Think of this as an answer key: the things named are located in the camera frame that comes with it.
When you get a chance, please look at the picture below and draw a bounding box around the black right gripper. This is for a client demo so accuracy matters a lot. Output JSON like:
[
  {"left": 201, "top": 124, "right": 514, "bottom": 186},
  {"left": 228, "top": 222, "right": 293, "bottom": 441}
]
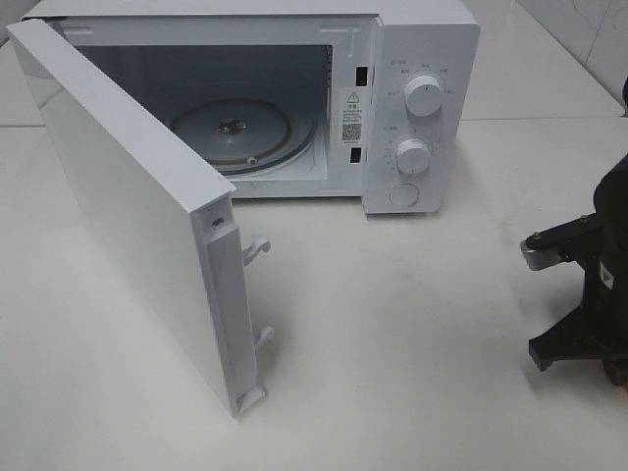
[{"left": 528, "top": 245, "right": 627, "bottom": 386}]

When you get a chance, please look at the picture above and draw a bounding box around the round white door button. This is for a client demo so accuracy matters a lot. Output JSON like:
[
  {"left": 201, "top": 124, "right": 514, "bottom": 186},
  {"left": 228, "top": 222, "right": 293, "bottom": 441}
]
[{"left": 390, "top": 183, "right": 420, "bottom": 208}]

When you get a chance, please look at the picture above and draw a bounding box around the white microwave door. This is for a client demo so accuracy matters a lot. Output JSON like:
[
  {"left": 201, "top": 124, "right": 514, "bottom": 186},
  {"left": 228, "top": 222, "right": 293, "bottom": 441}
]
[{"left": 8, "top": 19, "right": 273, "bottom": 416}]

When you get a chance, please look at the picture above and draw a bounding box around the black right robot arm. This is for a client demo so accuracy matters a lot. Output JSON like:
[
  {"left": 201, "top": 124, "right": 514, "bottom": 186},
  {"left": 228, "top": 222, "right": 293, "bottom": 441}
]
[{"left": 520, "top": 158, "right": 627, "bottom": 387}]

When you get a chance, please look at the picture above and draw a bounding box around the lower white microwave knob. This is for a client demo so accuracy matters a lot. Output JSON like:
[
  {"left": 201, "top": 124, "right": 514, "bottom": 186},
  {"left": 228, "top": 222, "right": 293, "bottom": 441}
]
[{"left": 395, "top": 138, "right": 432, "bottom": 175}]

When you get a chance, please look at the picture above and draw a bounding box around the white microwave knob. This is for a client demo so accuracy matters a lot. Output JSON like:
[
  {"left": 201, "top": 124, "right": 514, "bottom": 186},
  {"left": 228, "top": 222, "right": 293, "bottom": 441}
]
[
  {"left": 401, "top": 71, "right": 445, "bottom": 118},
  {"left": 395, "top": 138, "right": 432, "bottom": 175}
]

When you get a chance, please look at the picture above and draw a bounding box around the upper white microwave knob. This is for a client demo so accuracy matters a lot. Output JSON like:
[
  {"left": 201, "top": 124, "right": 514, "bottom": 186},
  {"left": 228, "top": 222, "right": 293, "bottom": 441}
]
[{"left": 401, "top": 71, "right": 445, "bottom": 118}]

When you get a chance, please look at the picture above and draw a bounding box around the white microwave oven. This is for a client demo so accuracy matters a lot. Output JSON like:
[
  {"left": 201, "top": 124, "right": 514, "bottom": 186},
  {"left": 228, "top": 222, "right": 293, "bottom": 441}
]
[{"left": 20, "top": 1, "right": 480, "bottom": 214}]

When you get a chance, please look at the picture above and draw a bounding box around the white warning label sticker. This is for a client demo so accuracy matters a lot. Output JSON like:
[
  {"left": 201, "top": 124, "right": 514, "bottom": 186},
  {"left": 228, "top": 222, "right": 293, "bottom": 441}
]
[{"left": 339, "top": 87, "right": 367, "bottom": 144}]

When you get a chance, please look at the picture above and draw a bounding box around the glass microwave turntable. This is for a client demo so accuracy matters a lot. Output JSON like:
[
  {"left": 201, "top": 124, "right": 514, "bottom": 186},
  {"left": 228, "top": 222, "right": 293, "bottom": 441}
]
[{"left": 170, "top": 98, "right": 291, "bottom": 173}]

